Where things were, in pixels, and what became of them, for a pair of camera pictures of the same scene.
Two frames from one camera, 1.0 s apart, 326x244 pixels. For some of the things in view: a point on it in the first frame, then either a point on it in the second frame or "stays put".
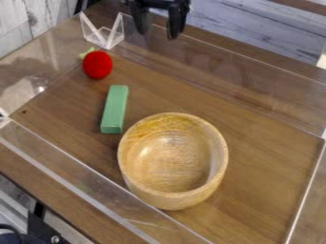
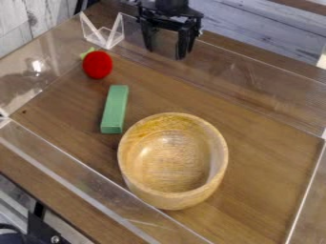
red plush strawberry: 96,63 stays put
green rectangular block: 115,106 stays put
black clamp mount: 40,232 stays put
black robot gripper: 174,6 → 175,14
